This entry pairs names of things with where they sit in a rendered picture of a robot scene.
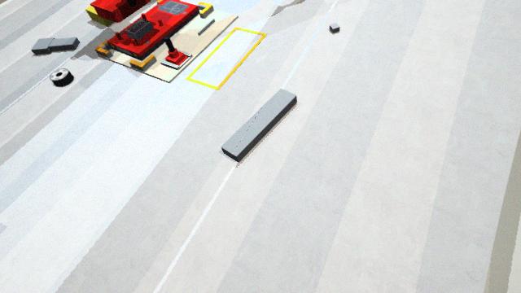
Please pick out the yellow rectangular outline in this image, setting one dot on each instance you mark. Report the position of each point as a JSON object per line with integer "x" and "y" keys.
{"x": 237, "y": 66}

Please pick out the small black tyre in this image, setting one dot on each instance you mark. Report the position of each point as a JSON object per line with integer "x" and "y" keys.
{"x": 61, "y": 77}

